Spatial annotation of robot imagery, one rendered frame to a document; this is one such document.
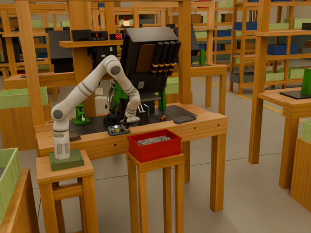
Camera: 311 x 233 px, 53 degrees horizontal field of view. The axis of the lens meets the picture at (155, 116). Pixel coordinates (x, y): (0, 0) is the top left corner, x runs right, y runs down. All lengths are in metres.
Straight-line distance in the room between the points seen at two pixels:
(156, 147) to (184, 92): 1.16
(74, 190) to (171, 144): 0.69
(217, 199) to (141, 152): 1.15
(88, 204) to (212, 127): 1.19
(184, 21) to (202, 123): 1.02
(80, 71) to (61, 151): 0.95
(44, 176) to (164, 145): 0.77
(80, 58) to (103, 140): 0.80
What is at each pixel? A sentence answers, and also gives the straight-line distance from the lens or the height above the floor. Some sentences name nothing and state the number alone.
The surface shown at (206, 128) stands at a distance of 2.60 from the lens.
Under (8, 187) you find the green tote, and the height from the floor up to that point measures 0.87.
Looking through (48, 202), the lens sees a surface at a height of 0.69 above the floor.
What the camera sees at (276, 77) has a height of 0.33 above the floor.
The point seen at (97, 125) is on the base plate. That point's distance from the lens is 2.52.
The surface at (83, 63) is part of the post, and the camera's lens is 2.73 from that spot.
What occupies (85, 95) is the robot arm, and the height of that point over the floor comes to 1.28.
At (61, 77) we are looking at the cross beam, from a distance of 2.80.
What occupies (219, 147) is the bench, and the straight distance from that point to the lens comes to 2.75.
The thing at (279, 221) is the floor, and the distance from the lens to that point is 3.05.
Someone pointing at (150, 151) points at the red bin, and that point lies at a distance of 2.07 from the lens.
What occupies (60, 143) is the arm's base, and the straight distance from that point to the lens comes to 1.97.
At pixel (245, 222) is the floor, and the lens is 2.97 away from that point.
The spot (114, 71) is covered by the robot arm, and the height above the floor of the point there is 1.41.
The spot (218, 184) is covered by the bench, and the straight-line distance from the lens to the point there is 2.91.
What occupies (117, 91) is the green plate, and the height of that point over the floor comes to 1.16.
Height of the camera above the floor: 1.68
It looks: 17 degrees down
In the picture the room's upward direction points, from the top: 2 degrees counter-clockwise
